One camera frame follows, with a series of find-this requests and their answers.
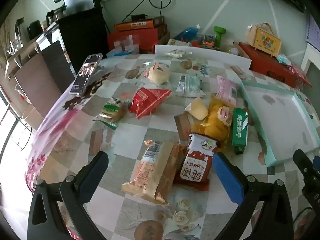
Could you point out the steel kettle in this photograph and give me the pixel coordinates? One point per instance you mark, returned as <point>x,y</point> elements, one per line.
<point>58,15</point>

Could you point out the dark red gift box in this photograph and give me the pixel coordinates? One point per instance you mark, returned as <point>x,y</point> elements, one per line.
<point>267,62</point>

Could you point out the teal tissue box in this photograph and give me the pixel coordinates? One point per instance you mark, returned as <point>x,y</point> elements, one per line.
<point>120,53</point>

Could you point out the brown printed box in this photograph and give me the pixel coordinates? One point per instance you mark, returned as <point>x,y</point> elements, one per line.
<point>158,21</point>

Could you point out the yellow pudding cup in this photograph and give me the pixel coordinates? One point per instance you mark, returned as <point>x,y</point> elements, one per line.
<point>198,108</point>

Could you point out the heap of small toys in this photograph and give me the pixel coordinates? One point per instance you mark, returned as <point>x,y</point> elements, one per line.
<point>206,41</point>

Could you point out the green and gold snack packet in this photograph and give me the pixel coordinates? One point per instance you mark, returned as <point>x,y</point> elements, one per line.
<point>113,110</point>

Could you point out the black electric kettle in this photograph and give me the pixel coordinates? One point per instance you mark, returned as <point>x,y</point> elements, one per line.
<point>34,29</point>

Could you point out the checked printed tablecloth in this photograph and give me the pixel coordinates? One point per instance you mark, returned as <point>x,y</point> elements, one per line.
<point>125,135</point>

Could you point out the orange flat box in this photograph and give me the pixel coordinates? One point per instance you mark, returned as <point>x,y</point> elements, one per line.
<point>137,25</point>

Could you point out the white round cap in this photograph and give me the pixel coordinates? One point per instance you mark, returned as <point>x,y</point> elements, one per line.
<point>233,50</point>

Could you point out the clear plastic box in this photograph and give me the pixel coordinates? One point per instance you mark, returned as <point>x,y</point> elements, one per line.
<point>126,43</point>

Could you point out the cartoon print carry box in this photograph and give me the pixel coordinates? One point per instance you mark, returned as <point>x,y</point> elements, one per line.
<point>265,41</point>

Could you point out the brown chair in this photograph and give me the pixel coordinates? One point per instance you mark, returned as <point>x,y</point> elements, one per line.
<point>42,80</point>

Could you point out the red and pink packet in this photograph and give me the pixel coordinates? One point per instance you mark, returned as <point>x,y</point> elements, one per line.
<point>301,76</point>

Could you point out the green dumbbell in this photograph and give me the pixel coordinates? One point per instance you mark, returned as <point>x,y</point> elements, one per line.
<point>220,33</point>

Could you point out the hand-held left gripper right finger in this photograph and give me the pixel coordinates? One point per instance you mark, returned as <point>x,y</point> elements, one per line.
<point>226,177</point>

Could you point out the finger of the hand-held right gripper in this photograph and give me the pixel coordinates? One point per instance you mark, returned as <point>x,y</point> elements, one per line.
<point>303,162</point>

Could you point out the smartphone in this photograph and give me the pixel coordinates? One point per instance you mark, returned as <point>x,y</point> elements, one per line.
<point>86,73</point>

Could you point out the yellow snack packet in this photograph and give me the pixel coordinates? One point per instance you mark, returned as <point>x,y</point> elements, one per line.
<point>216,125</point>

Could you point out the red and white biscuit packet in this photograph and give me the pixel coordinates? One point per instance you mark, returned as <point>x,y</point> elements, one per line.
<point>197,162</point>

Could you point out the white green-print snack packet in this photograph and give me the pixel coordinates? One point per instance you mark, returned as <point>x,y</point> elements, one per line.
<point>190,85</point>

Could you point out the small white snack packet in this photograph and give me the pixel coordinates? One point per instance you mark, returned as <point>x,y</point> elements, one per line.
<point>178,54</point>

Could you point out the black power adapter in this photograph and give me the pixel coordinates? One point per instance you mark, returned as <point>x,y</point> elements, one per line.
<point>138,16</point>

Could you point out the pink snack packet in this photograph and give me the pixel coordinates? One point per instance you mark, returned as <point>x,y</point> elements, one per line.
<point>226,90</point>

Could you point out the round bread packet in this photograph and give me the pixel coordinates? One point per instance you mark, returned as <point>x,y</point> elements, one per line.
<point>157,76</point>

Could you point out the teal shallow box tray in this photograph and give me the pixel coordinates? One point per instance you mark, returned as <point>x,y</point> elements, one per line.
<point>280,117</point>

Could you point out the red triangular snack packet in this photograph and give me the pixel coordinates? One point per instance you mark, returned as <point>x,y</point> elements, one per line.
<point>145,102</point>

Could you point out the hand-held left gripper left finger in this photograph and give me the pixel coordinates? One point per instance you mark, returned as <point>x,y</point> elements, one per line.
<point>93,175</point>

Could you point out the small printed card box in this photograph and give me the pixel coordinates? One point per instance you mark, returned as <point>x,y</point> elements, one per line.
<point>175,42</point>

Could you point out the wall calendar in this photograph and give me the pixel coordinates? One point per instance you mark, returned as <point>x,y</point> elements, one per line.
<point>313,30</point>

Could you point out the large red box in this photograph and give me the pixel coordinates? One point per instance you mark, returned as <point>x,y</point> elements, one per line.
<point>147,38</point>

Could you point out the tan barcode snack packet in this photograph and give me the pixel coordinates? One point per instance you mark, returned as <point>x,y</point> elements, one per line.
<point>147,172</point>

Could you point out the dark green snack packet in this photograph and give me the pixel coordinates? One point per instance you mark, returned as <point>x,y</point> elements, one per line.
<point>239,132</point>

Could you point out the white shelf unit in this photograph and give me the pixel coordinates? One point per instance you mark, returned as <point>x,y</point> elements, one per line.
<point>310,56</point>

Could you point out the wet wipes pack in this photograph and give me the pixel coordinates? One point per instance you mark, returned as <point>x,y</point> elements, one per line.
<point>283,60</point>

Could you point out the orange patterned snack packet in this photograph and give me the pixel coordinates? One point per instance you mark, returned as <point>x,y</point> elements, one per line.
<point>176,160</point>

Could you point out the blue bottle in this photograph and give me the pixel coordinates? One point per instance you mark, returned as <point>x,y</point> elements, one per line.
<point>188,32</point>

